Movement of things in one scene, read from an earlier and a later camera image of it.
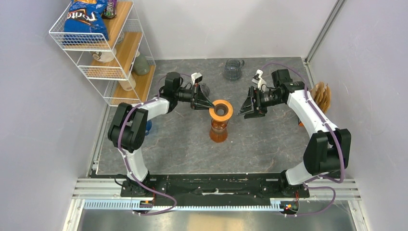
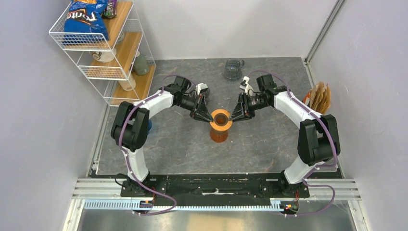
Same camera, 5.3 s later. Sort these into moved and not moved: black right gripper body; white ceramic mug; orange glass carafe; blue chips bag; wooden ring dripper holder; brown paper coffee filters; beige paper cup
Moved: wooden ring dripper holder
Not moved: black right gripper body; orange glass carafe; brown paper coffee filters; blue chips bag; beige paper cup; white ceramic mug
